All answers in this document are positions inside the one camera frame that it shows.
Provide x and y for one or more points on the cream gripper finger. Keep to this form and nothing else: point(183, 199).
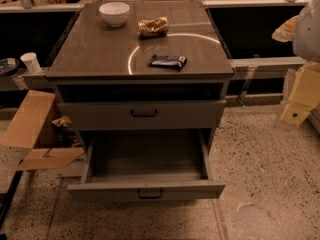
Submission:
point(301, 94)
point(285, 32)

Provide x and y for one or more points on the blue rxbar blueberry bar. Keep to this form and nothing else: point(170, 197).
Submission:
point(175, 62)

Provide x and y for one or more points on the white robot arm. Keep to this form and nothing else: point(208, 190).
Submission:
point(303, 31)

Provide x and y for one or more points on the closed grey upper drawer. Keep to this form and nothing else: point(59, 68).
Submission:
point(100, 116)

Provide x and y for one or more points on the grey drawer cabinet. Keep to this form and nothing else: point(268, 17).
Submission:
point(98, 63)

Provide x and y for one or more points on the open grey middle drawer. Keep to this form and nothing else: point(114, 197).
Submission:
point(160, 165)

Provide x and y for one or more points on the crumpled gold snack bag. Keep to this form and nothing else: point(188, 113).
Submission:
point(153, 28)

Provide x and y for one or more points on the white ceramic bowl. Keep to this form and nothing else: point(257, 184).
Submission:
point(115, 14)

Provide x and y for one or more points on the white paper cup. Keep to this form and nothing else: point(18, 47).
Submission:
point(31, 62)

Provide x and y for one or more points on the brown cardboard box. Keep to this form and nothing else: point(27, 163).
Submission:
point(32, 128)

